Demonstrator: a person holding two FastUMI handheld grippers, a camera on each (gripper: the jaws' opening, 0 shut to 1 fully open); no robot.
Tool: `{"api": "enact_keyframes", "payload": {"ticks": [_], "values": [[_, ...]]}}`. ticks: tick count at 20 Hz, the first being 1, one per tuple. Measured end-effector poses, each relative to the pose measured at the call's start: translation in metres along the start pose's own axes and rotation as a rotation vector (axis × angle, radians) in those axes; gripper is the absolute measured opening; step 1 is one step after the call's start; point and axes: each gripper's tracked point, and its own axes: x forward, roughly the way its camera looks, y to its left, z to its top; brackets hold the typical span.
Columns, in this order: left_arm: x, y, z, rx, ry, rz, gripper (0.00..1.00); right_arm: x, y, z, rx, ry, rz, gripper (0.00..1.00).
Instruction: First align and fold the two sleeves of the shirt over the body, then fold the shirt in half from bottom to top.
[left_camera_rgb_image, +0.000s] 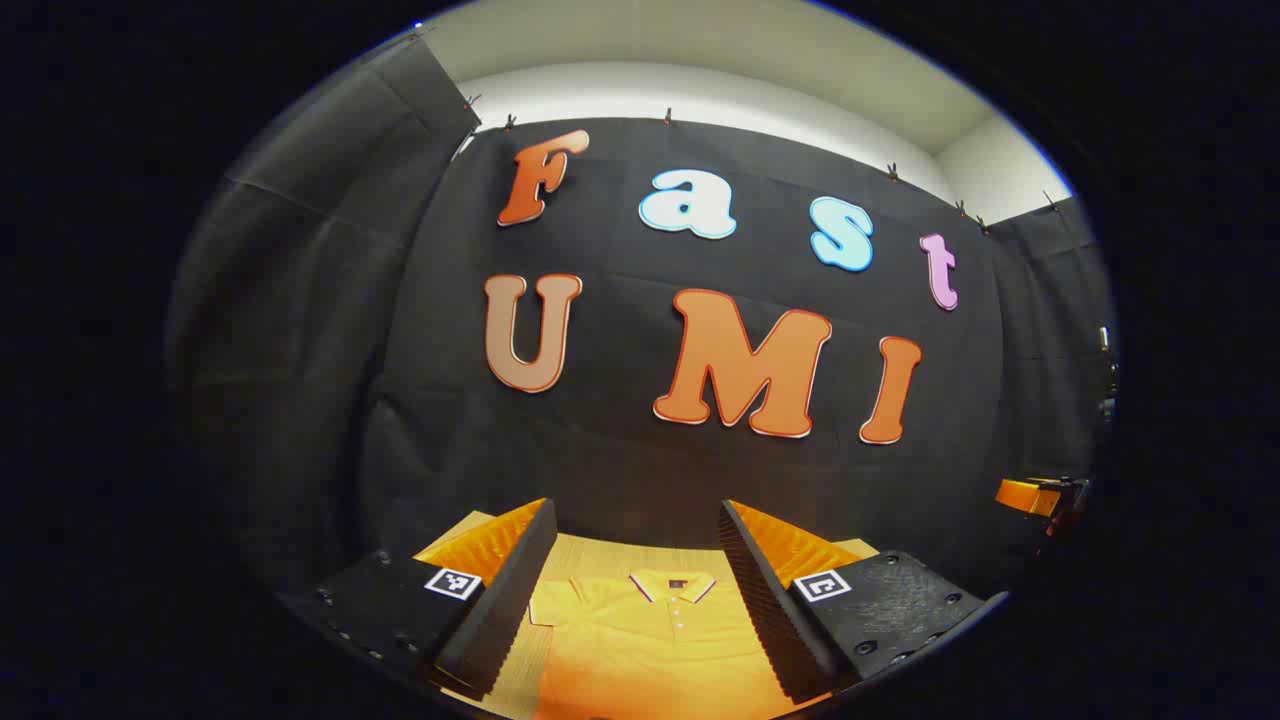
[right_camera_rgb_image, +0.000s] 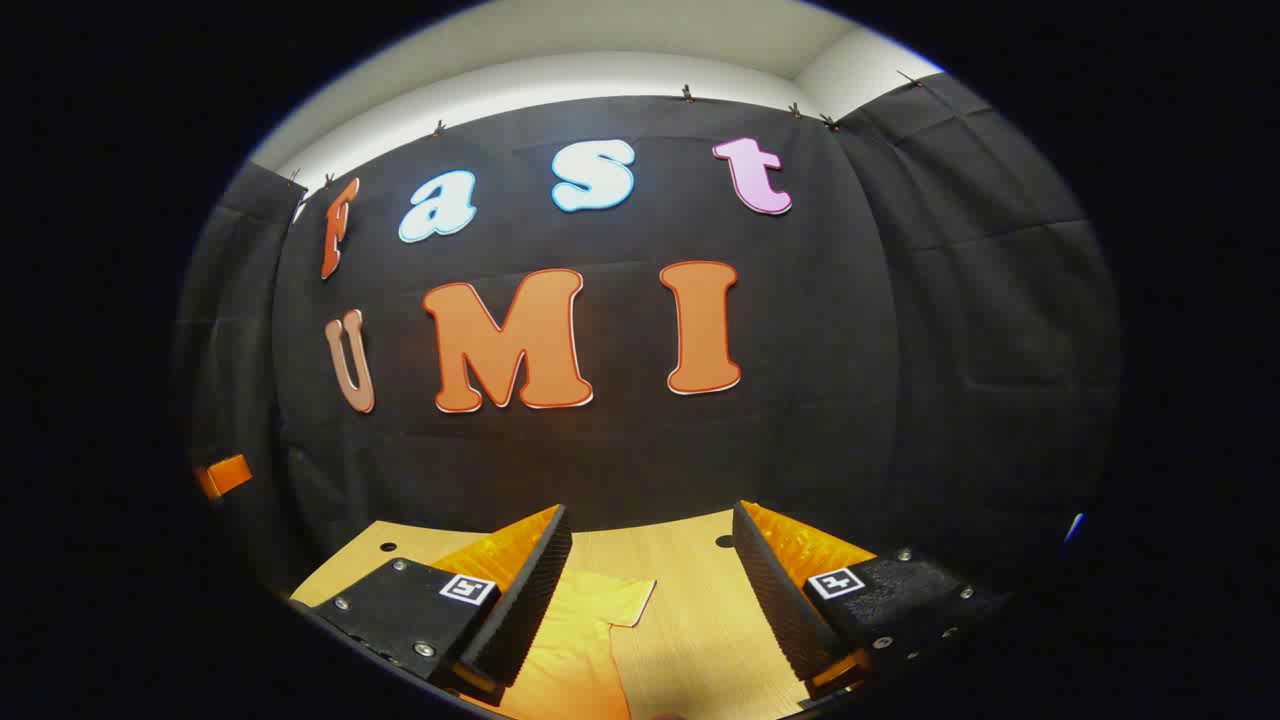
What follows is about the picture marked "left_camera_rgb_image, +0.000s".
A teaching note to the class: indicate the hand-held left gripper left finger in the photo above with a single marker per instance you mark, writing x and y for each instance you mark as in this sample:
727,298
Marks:
510,590

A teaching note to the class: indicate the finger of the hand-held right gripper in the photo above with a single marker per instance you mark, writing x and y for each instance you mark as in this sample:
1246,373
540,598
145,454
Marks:
1022,495

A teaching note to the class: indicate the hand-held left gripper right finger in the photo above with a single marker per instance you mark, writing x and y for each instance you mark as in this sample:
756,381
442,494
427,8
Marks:
765,600

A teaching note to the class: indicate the orange T-shirt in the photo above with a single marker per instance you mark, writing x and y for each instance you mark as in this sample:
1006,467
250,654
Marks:
650,640

